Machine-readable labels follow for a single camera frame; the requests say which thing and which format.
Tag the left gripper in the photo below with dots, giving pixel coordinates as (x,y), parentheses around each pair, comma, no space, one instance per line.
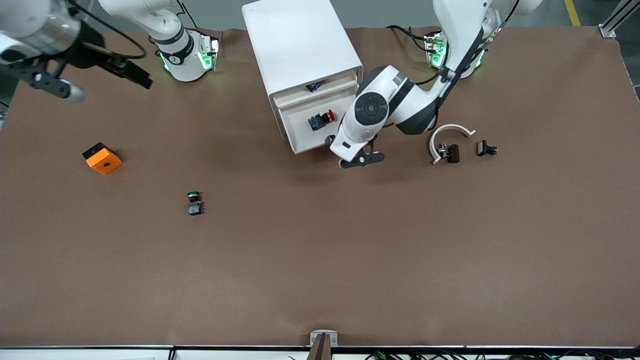
(328,140)

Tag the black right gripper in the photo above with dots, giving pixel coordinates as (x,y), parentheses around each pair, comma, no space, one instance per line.
(88,51)

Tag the red push button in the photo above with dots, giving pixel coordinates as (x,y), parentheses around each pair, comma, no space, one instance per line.
(317,122)

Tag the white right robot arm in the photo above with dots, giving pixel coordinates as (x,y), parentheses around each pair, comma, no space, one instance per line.
(172,30)

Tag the green push button, blue block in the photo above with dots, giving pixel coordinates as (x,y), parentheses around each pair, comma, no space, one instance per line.
(194,206)

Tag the small dark blue part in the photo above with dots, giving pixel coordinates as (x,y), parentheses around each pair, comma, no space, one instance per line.
(314,86)

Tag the orange and black box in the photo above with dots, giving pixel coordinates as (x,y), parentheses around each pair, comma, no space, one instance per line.
(103,161)

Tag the small silver metal fitting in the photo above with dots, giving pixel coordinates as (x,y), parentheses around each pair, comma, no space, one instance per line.
(443,150)

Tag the brown cylinder part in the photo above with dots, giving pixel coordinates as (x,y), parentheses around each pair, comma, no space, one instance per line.
(453,153)

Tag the white semicircular clamp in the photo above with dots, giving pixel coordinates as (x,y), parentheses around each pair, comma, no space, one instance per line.
(452,127)

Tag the black square push switch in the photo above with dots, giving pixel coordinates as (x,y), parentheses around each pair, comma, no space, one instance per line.
(484,148)

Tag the grey metal bracket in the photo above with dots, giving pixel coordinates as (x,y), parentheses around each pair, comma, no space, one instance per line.
(323,334)

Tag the brown post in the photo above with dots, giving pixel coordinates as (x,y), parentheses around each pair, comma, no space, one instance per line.
(320,350)

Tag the aluminium frame profile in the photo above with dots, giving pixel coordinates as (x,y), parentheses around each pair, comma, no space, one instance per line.
(617,17)

